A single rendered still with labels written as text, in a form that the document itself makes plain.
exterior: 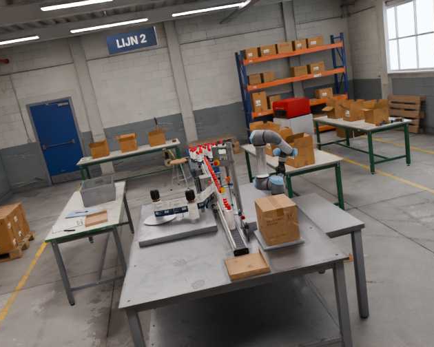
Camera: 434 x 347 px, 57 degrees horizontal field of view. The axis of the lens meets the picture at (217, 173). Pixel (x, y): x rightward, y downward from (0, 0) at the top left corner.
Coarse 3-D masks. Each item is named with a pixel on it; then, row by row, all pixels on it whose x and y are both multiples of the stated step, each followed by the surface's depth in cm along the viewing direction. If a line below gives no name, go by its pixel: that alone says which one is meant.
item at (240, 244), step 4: (224, 216) 356; (236, 228) 325; (232, 232) 318; (236, 232) 317; (232, 236) 311; (236, 236) 309; (240, 236) 308; (236, 240) 302; (240, 240) 301; (236, 244) 295; (240, 244) 294; (244, 244) 293; (236, 248) 289; (240, 248) 288; (244, 248) 287
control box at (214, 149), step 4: (212, 148) 363; (216, 148) 361; (232, 148) 364; (212, 152) 364; (216, 152) 362; (216, 156) 363; (228, 156) 358; (216, 160) 365; (220, 160) 363; (224, 160) 361; (228, 160) 359; (220, 164) 364; (224, 164) 362; (228, 164) 360
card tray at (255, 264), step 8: (224, 256) 282; (240, 256) 286; (248, 256) 284; (256, 256) 281; (232, 264) 276; (240, 264) 274; (248, 264) 272; (256, 264) 270; (264, 264) 268; (232, 272) 266; (240, 272) 264; (248, 272) 256; (256, 272) 257; (264, 272) 258
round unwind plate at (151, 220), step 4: (152, 216) 387; (168, 216) 379; (172, 216) 377; (148, 220) 378; (152, 220) 376; (156, 220) 374; (160, 220) 372; (164, 220) 370; (168, 220) 368; (148, 224) 368; (152, 224) 365
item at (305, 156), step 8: (296, 144) 496; (304, 144) 499; (312, 144) 503; (304, 152) 503; (312, 152) 505; (288, 160) 522; (296, 160) 501; (304, 160) 505; (312, 160) 508; (296, 168) 504
